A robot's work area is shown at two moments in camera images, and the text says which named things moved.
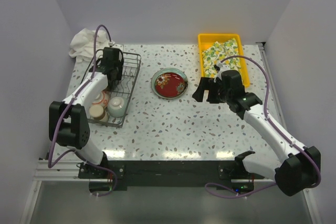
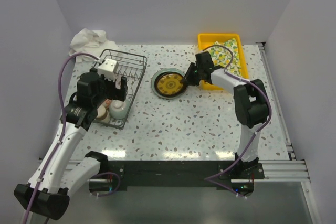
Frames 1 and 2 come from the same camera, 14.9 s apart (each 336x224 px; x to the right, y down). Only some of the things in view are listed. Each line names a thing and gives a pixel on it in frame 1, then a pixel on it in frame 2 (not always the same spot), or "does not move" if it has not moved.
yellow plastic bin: x=206 y=40 does not move
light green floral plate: x=169 y=83 does not move
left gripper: x=120 y=65 -> x=116 y=94
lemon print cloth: x=218 y=52 does not move
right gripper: x=207 y=83 -> x=188 y=80
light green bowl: x=117 y=106 does not move
